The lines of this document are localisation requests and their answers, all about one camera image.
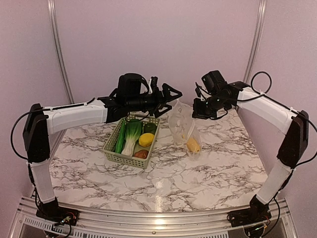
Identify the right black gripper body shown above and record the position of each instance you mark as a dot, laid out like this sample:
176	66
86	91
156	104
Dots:
209	108

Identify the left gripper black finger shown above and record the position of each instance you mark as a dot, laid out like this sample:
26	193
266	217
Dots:
162	109
169	93

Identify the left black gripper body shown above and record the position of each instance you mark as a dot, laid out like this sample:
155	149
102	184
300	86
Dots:
137	103

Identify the green white bok choy toy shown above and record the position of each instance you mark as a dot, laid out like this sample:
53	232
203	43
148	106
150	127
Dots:
133	131

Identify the clear zip top bag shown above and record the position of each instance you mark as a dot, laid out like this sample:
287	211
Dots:
182	126

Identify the dark green cucumber toy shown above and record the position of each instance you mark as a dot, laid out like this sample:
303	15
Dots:
120	139

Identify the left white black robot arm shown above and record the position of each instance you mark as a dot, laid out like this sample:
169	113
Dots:
44	121

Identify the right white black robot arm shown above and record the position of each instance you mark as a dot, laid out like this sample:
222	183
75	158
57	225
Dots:
294	125

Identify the green bell pepper toy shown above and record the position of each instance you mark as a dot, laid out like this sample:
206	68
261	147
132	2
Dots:
150	128

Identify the yellow lemon toy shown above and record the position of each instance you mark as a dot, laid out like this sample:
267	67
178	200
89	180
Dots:
146	139

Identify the brown red potato toy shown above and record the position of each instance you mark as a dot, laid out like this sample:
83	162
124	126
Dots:
142	154

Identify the pale green perforated basket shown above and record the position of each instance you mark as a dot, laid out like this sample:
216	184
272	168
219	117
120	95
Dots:
109	146

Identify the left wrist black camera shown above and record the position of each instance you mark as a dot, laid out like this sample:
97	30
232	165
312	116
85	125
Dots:
129	86

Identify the wrist black camera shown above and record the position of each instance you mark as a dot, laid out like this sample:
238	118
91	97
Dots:
129	86
213	82

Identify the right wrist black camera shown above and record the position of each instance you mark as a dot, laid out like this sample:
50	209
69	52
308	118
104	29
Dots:
213	82

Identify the right aluminium frame post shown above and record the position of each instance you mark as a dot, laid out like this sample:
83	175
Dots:
256	40

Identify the front aluminium rail base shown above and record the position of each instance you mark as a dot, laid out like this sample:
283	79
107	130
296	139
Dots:
103	223

